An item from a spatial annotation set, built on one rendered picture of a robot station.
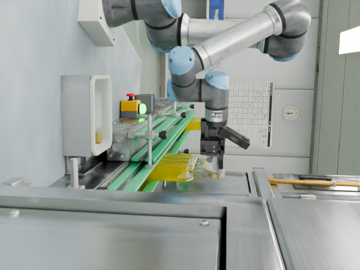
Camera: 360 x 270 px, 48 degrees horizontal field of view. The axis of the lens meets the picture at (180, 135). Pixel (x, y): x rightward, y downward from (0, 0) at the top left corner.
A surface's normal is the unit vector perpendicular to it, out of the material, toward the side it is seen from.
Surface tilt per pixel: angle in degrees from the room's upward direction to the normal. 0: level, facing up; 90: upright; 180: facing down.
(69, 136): 90
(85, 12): 90
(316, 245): 90
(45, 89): 0
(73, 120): 90
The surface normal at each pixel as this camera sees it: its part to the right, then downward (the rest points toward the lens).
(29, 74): 0.99, 0.03
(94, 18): -0.11, -0.18
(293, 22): 0.43, 0.58
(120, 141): -0.11, 0.15
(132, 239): 0.00, -0.99
